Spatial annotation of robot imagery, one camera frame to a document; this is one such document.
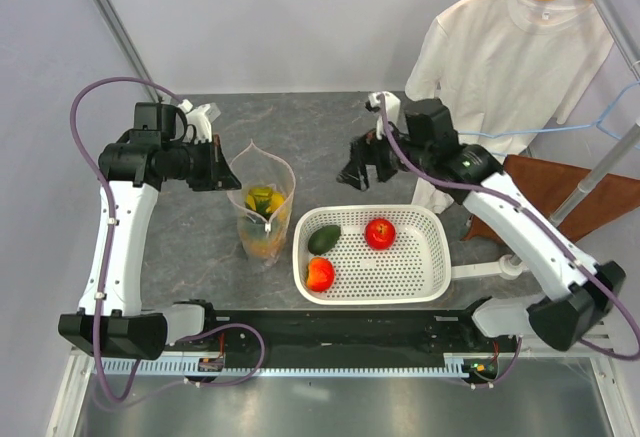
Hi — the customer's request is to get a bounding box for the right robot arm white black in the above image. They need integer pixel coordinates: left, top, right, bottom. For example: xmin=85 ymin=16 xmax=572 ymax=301
xmin=337 ymin=92 xmax=626 ymax=351

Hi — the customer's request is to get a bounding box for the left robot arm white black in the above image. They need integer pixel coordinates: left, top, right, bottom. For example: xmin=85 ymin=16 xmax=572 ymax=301
xmin=58 ymin=101 xmax=241 ymax=360

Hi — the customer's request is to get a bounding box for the silver clothes rack pole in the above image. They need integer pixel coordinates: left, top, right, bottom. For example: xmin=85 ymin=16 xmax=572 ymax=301
xmin=504 ymin=121 xmax=640 ymax=268

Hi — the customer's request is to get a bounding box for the white perforated plastic basket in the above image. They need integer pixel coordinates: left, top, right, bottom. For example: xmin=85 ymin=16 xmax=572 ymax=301
xmin=292 ymin=204 xmax=451 ymax=306

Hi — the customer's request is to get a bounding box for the blue clothes hanger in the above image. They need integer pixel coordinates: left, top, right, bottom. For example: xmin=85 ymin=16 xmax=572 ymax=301
xmin=461 ymin=81 xmax=639 ymax=141

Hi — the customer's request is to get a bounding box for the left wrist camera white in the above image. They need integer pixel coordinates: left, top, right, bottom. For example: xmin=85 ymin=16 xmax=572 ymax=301
xmin=178 ymin=99 xmax=221 ymax=144

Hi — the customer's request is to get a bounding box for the purple cable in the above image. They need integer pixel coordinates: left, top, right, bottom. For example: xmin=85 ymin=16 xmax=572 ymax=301
xmin=69 ymin=76 xmax=181 ymax=403
xmin=377 ymin=92 xmax=640 ymax=388

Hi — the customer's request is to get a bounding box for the brown cloth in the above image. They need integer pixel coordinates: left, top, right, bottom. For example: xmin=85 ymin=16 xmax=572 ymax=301
xmin=459 ymin=154 xmax=640 ymax=246

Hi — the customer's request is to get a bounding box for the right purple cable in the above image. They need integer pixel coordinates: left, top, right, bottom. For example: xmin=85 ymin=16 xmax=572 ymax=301
xmin=377 ymin=92 xmax=640 ymax=388

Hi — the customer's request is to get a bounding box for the aluminium frame post left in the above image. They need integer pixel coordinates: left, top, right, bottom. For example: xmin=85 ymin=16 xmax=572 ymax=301
xmin=93 ymin=0 xmax=152 ymax=81

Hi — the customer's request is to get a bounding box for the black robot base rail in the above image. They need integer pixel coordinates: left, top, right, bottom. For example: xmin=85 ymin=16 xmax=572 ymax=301
xmin=159 ymin=299 xmax=521 ymax=373

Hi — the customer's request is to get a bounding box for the white cable duct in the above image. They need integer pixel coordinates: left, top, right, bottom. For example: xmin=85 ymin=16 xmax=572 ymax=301
xmin=92 ymin=351 xmax=498 ymax=379

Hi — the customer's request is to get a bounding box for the clear zip top bag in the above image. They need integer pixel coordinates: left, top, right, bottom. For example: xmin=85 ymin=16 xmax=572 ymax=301
xmin=227 ymin=143 xmax=296 ymax=270

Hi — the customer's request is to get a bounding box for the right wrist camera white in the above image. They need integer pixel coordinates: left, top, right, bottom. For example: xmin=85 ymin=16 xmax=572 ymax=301
xmin=365 ymin=91 xmax=401 ymax=140

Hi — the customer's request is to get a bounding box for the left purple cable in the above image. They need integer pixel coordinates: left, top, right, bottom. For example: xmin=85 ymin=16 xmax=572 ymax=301
xmin=69 ymin=76 xmax=181 ymax=403

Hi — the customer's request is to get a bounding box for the green avocado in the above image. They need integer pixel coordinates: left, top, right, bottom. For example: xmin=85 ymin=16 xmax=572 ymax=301
xmin=307 ymin=225 xmax=341 ymax=255

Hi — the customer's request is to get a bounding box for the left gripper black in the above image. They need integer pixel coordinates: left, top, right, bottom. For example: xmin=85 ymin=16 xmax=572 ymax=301
xmin=163 ymin=135 xmax=241 ymax=192

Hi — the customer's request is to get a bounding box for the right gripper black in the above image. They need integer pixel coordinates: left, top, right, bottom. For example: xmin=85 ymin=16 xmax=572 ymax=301
xmin=336 ymin=116 xmax=432 ymax=193

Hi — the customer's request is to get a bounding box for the red orange peach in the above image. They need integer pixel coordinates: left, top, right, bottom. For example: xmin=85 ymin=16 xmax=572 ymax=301
xmin=305 ymin=257 xmax=335 ymax=293

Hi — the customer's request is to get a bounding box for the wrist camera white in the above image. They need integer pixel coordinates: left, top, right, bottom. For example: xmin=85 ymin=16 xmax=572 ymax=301
xmin=178 ymin=99 xmax=221 ymax=144
xmin=365 ymin=91 xmax=401 ymax=140

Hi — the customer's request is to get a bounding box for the red apple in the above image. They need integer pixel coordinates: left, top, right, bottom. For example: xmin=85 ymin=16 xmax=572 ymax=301
xmin=364 ymin=218 xmax=396 ymax=251

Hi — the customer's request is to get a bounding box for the orange toy pineapple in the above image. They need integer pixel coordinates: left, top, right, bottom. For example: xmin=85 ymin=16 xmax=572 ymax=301
xmin=238 ymin=186 xmax=289 ymax=260

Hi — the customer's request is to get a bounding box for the white t-shirt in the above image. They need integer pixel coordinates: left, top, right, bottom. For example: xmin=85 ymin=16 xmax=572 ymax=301
xmin=404 ymin=0 xmax=615 ymax=214

